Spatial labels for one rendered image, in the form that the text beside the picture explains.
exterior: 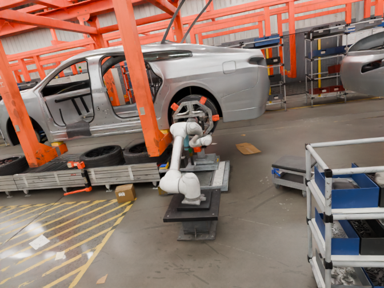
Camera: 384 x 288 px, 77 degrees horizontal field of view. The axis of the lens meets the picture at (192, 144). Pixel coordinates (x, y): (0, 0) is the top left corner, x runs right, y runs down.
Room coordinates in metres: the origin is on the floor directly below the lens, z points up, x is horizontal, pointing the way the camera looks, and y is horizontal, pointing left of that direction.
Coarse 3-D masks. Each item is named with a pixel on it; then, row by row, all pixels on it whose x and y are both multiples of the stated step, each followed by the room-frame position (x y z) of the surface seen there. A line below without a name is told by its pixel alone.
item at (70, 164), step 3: (69, 162) 3.48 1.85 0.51; (72, 162) 3.47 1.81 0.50; (75, 162) 3.47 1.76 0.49; (69, 165) 3.46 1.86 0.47; (72, 165) 3.47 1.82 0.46; (75, 165) 3.45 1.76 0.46; (78, 165) 3.34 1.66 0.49; (81, 165) 3.33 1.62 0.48; (84, 165) 3.38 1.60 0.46; (78, 168) 3.34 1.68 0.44; (81, 168) 3.33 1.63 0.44; (90, 186) 3.38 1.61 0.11; (84, 189) 3.36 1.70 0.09; (87, 189) 3.33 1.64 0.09; (90, 189) 3.35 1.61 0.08; (69, 192) 3.36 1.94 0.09; (72, 192) 3.34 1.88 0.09; (75, 192) 3.34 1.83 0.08
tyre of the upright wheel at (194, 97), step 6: (186, 96) 3.58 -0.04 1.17; (192, 96) 3.36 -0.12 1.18; (198, 96) 3.39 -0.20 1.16; (204, 96) 3.50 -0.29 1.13; (180, 102) 3.40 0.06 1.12; (210, 102) 3.36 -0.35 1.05; (210, 108) 3.30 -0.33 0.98; (216, 108) 3.45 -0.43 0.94; (216, 114) 3.29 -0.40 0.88; (216, 126) 3.30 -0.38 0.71
